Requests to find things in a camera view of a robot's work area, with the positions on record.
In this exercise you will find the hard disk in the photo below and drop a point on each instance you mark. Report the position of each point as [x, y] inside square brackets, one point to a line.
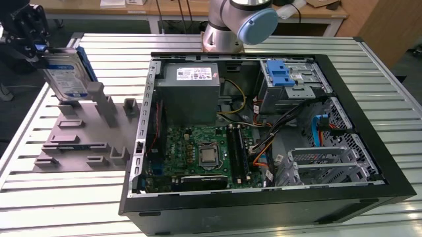
[65, 76]

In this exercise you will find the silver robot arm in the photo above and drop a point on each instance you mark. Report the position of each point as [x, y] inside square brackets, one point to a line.
[219, 22]

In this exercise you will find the metal disk bay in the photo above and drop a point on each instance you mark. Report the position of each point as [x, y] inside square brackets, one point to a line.
[323, 165]

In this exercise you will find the wooden desk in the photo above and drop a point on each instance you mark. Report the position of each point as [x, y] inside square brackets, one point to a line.
[81, 10]

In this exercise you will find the grey metal foot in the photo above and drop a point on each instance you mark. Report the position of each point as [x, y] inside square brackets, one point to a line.
[4, 93]

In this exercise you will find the white paper sheet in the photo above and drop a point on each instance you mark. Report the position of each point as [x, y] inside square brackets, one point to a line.
[112, 2]

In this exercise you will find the small white box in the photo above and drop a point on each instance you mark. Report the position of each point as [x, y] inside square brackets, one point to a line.
[136, 2]

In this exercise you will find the grey parts rack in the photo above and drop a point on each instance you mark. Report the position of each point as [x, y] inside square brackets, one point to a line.
[88, 130]

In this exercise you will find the grey power supply unit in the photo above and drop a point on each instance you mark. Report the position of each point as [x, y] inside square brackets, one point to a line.
[187, 103]

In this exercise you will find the green motherboard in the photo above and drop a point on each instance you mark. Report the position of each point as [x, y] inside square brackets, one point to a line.
[184, 138]

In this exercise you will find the silver CPU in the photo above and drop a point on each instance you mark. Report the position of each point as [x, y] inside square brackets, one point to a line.
[208, 156]

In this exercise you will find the blue plastic drive latch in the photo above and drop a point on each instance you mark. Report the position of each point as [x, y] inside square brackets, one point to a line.
[278, 74]

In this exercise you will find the black graphics card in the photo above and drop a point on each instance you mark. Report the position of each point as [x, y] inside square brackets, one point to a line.
[200, 182]

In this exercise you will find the metal optical drive cage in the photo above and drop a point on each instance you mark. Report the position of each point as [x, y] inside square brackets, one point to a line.
[303, 92]

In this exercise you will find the brown cardboard piece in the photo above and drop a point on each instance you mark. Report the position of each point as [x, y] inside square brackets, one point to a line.
[323, 3]

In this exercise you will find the black PC case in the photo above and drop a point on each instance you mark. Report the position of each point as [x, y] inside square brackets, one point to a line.
[230, 214]

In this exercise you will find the brown wooden cabinet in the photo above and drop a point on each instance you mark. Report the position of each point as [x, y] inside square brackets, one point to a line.
[379, 19]

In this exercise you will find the black chair base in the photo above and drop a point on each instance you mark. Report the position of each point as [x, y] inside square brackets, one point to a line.
[415, 50]

